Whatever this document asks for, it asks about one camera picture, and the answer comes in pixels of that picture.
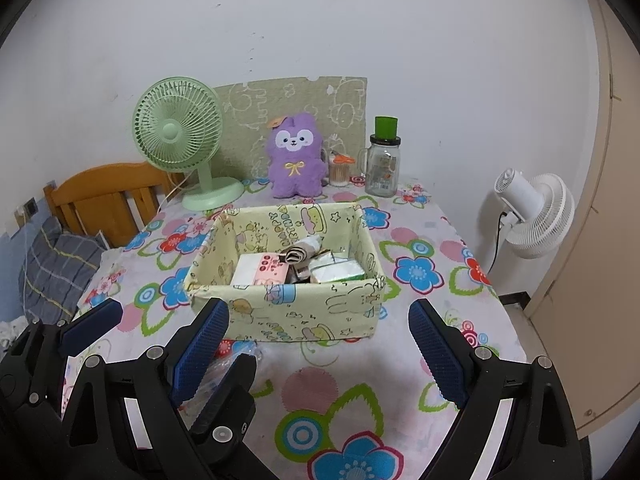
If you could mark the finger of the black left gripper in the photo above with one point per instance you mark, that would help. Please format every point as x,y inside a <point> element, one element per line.
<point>90,327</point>
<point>32,376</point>

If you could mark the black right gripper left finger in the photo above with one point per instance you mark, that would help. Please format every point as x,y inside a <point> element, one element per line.
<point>123,420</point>

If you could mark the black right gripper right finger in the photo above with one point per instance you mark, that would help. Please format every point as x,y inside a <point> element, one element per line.
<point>539,438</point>

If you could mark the grey plaid pillow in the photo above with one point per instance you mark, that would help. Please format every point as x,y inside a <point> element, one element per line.
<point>57,268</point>

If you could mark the beige door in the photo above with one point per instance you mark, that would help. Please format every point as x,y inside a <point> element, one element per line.
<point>586,309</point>

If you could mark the pink tissue pack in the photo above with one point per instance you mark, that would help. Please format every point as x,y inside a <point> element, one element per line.
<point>260,268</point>

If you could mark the floral tablecloth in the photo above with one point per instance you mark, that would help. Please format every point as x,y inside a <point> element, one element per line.
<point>330,405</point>

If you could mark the brown rolled cloth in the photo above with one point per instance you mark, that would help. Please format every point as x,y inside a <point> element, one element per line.
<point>298,256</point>

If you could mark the yellow cartoon storage box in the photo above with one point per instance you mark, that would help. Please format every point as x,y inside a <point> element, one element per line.
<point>289,312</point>

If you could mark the green white tissue pack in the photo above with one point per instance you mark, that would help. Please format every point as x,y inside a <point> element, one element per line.
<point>329,268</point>

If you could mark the white standing fan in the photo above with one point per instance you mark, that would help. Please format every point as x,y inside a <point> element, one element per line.
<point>537,213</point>

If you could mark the green desk fan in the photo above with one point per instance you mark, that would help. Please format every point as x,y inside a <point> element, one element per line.
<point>177,126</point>

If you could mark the toothpick holder with bird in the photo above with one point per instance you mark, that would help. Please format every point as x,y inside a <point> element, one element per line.
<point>340,168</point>

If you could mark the purple plush toy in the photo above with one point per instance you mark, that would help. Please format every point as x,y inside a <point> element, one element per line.
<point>294,148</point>

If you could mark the glass jar with green lid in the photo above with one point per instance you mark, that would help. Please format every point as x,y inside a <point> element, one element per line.
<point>380,161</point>

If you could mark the green cartoon board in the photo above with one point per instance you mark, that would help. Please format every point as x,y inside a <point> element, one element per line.
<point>338,104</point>

